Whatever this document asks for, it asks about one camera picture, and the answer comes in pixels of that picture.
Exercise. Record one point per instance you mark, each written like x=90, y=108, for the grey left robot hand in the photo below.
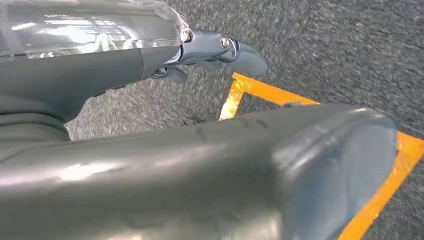
x=82, y=73

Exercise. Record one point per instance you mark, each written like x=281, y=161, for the wide orange floor tape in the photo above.
x=265, y=89

